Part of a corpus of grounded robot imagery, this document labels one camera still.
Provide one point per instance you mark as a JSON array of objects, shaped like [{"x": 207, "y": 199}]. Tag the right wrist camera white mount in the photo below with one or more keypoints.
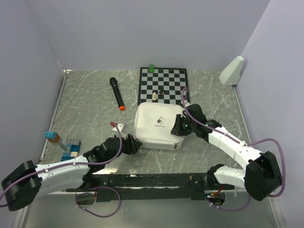
[{"x": 186, "y": 104}]

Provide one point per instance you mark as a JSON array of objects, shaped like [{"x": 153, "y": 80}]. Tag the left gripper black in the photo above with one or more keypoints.
[{"x": 132, "y": 145}]

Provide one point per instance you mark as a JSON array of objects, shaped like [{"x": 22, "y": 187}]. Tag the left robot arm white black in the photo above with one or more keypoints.
[{"x": 29, "y": 181}]

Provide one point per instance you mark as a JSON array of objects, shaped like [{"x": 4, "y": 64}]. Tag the grey medicine kit case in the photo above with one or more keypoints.
[{"x": 153, "y": 124}]

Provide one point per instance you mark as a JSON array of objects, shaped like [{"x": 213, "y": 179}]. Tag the white chess piece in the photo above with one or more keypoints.
[{"x": 154, "y": 96}]

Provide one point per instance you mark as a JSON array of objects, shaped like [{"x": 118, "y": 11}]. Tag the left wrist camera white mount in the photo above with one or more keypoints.
[{"x": 119, "y": 127}]

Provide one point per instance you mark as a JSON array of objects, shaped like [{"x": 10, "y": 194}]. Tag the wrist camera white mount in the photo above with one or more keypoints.
[
  {"x": 186, "y": 104},
  {"x": 119, "y": 127}
]

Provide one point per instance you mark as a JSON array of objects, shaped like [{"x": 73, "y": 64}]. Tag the black microphone orange end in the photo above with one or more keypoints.
[{"x": 114, "y": 84}]

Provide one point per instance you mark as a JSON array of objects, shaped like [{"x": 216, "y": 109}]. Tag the black white chessboard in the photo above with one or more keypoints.
[{"x": 170, "y": 80}]

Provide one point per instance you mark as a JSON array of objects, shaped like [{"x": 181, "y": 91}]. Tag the green toy on chessboard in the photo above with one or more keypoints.
[{"x": 151, "y": 68}]

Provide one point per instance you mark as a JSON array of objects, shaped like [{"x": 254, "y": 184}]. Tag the blue brown toy block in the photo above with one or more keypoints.
[{"x": 55, "y": 139}]

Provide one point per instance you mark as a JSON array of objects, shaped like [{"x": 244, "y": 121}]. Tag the blue lego brick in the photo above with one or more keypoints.
[{"x": 73, "y": 146}]

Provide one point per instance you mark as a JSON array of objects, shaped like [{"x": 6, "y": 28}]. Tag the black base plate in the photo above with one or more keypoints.
[{"x": 151, "y": 186}]

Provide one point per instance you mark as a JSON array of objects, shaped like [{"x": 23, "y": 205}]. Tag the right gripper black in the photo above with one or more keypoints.
[{"x": 176, "y": 129}]

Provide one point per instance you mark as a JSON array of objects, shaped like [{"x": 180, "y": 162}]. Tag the white wall mounted device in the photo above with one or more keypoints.
[{"x": 231, "y": 74}]

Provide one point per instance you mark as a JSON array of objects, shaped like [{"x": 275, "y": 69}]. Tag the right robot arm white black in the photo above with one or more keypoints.
[{"x": 259, "y": 173}]

